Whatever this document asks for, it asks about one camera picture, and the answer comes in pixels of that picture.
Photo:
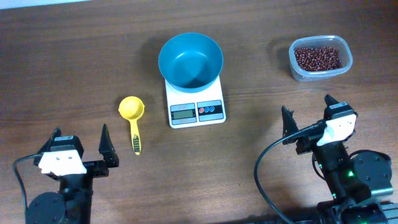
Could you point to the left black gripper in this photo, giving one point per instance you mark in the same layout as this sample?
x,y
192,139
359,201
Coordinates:
x,y
107,143

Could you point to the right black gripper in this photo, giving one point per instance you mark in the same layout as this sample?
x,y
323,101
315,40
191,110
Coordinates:
x,y
284,143

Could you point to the yellow measuring scoop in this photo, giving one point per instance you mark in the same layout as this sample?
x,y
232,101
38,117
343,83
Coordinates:
x,y
131,108

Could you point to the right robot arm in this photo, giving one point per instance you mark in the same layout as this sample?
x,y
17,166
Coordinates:
x,y
357,181

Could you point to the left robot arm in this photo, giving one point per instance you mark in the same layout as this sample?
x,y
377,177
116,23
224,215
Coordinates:
x,y
71,204

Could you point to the white digital kitchen scale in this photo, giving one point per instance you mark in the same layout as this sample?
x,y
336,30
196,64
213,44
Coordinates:
x,y
186,110

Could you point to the blue plastic bowl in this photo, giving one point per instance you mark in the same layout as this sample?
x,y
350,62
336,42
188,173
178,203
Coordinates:
x,y
190,62

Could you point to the clear plastic bean container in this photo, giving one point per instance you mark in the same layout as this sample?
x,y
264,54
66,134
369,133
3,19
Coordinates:
x,y
334,41

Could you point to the red beans in container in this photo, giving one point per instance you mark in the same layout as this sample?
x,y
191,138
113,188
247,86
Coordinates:
x,y
318,59

